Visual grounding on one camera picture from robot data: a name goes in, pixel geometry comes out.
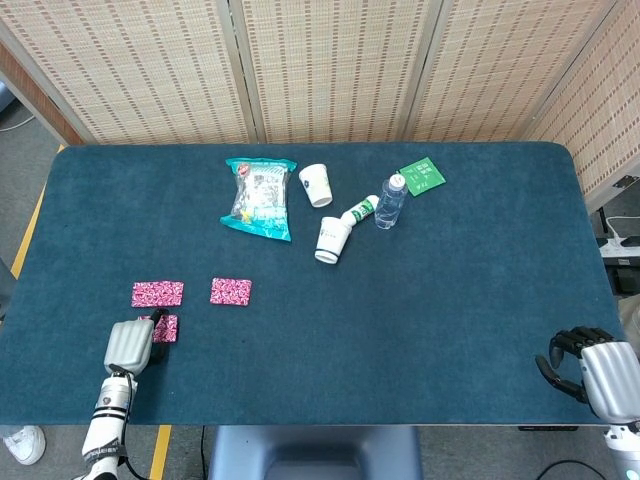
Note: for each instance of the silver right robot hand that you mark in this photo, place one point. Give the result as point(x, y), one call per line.
point(610, 375)

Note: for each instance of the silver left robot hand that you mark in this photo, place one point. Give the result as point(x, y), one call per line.
point(127, 347)

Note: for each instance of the pink patterned tile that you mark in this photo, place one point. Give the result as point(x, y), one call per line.
point(157, 294)
point(169, 332)
point(231, 291)

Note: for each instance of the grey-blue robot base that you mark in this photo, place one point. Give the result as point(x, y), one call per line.
point(315, 450)

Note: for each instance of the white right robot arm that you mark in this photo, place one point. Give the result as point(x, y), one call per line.
point(622, 450)

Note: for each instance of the white power strip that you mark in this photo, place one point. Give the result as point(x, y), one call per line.
point(620, 245)

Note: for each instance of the grey trouser leg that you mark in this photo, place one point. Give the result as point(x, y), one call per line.
point(4, 290)

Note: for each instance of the white sneaker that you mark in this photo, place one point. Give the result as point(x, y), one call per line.
point(25, 444)

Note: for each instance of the teal snack bag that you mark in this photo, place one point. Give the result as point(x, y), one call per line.
point(260, 200)

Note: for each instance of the blue felt table cover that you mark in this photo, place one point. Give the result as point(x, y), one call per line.
point(400, 325)

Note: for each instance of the blue-banded white paper cup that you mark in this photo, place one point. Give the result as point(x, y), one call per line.
point(331, 239)

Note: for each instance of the plain white paper cup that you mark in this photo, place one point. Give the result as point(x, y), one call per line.
point(316, 186)

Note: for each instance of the woven bamboo screen panel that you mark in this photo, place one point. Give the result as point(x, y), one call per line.
point(330, 65)
point(500, 65)
point(610, 125)
point(125, 65)

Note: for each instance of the green sachet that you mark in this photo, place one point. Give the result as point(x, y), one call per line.
point(425, 175)

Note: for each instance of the green white drink bottle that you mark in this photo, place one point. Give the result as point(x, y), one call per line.
point(362, 209)

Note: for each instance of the brown wooden panel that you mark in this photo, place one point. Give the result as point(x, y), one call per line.
point(30, 90)

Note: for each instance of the clear water bottle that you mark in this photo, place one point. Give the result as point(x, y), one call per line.
point(390, 205)

